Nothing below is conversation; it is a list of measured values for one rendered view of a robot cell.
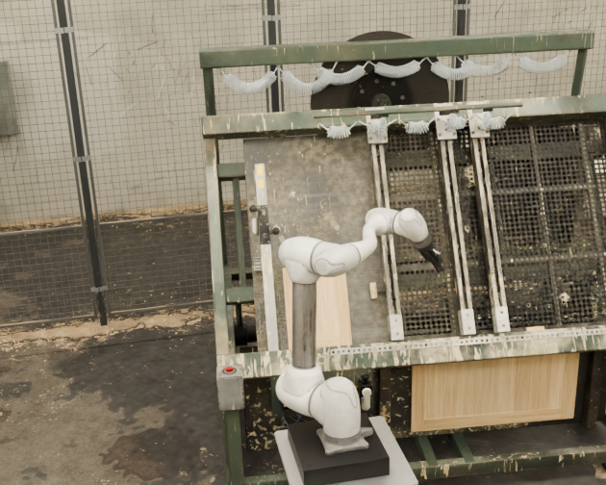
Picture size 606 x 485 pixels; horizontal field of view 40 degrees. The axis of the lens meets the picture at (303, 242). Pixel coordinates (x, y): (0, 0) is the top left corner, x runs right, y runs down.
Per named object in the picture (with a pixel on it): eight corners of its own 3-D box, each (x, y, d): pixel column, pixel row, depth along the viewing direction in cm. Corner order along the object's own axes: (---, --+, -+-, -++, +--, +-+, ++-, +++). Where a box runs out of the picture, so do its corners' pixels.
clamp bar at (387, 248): (385, 342, 416) (393, 337, 393) (362, 115, 441) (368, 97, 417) (405, 340, 417) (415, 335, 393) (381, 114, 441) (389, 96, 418)
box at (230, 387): (218, 413, 386) (215, 378, 380) (218, 398, 397) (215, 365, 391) (244, 410, 387) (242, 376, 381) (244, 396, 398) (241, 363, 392)
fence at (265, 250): (267, 351, 411) (268, 351, 407) (254, 165, 431) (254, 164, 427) (278, 351, 412) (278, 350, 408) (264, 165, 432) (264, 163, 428)
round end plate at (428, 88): (314, 176, 486) (309, 35, 457) (313, 173, 491) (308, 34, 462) (448, 167, 492) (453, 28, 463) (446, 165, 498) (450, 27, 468)
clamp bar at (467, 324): (456, 336, 419) (468, 331, 395) (429, 112, 443) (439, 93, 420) (476, 335, 419) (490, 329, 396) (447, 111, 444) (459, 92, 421)
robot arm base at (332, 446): (378, 446, 344) (378, 435, 342) (326, 455, 340) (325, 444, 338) (366, 423, 361) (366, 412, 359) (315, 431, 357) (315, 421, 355)
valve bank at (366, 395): (274, 434, 400) (271, 390, 391) (272, 418, 413) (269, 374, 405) (378, 425, 404) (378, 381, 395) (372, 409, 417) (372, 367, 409)
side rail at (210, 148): (216, 357, 415) (216, 355, 405) (204, 144, 438) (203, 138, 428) (229, 356, 416) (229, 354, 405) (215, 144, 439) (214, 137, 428)
